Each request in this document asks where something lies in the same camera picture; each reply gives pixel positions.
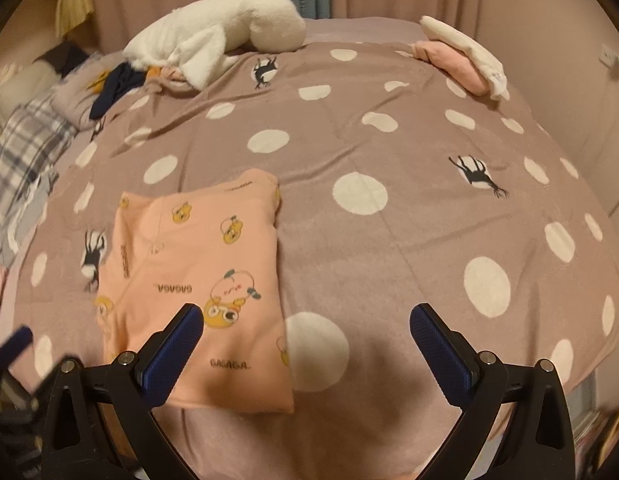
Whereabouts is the peach cartoon print garment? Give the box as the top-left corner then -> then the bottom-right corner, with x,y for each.
96,169 -> 293,413

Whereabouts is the light blue ruffled cloth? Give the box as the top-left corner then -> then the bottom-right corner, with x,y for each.
0,166 -> 58,268

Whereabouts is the plaid blue grey pillow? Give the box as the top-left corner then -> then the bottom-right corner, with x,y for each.
0,90 -> 78,229

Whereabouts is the mauve pillow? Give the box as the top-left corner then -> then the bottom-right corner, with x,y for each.
52,64 -> 111,130

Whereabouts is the beige pillow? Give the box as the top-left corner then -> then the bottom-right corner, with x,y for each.
0,61 -> 60,125

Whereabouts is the mauve polka dot bedspread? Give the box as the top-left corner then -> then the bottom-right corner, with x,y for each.
10,41 -> 619,479

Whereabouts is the dark navy garment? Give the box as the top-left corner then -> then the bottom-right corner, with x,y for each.
89,62 -> 147,120

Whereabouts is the yellow tassel fringe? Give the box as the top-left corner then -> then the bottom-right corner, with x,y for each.
55,0 -> 95,38

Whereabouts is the white plush blanket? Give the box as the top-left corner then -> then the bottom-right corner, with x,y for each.
123,0 -> 306,90

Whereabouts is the folded pink garment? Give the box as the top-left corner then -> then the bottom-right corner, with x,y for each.
411,40 -> 489,96

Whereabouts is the folded cream garment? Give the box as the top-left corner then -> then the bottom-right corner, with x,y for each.
420,15 -> 510,101

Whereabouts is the white wall socket strip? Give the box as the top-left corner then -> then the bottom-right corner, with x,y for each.
599,44 -> 619,79

